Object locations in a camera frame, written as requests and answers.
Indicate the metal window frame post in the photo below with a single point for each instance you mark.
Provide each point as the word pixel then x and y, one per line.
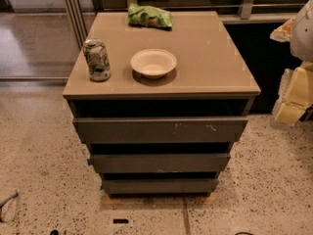
pixel 76 20

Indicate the grey drawer cabinet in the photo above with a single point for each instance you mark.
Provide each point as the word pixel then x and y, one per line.
pixel 211 79

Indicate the black floor slot plate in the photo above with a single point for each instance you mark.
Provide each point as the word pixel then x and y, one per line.
pixel 120 221

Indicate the grey top drawer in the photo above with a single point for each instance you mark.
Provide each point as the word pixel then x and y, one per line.
pixel 131 130

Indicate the grey drawer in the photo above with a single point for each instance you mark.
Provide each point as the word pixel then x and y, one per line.
pixel 159 186
pixel 162 163
pixel 131 130

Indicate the grey middle drawer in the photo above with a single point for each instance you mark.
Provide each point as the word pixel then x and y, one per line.
pixel 162 163

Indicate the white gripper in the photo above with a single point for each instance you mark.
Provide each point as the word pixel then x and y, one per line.
pixel 303 36

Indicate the grey bottom drawer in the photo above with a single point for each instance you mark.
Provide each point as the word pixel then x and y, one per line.
pixel 159 186

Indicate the white green soda can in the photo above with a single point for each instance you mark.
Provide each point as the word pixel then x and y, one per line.
pixel 96 56

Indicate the green chip bag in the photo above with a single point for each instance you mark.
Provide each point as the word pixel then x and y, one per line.
pixel 149 16

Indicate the white paper bowl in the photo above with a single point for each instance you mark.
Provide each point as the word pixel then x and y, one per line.
pixel 153 63

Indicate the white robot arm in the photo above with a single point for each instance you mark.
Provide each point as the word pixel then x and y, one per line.
pixel 298 32

